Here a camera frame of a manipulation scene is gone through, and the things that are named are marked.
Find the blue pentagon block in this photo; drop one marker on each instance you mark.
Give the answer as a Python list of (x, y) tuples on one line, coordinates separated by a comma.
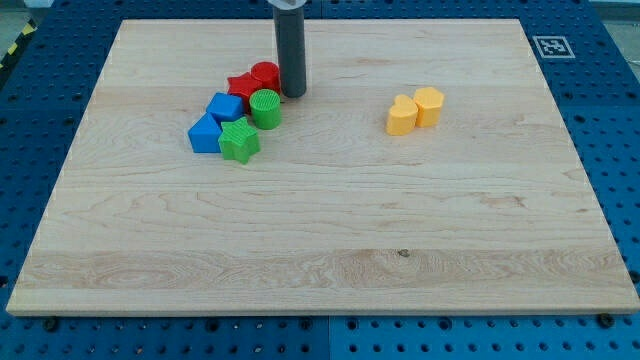
[(225, 107)]

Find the green cylinder block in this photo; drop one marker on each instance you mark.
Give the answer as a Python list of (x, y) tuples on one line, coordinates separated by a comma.
[(265, 109)]

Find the yellow pentagon block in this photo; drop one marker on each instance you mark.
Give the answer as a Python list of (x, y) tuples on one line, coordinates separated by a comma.
[(429, 101)]

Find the red star block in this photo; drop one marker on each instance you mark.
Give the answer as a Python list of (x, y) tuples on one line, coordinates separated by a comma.
[(244, 86)]

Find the gray cylindrical pusher rod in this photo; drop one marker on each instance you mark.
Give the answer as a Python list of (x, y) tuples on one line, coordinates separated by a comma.
[(290, 41)]

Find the white fiducial marker tag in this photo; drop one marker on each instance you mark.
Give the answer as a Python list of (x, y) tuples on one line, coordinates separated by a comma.
[(553, 47)]

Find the green star block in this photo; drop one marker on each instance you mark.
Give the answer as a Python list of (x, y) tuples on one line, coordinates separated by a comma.
[(238, 140)]

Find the wooden board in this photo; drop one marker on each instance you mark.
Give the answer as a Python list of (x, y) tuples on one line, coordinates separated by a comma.
[(489, 212)]

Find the yellow heart block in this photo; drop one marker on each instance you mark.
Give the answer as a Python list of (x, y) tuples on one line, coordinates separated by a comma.
[(402, 116)]

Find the red cylinder block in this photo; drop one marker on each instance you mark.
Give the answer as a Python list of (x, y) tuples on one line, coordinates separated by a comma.
[(268, 74)]

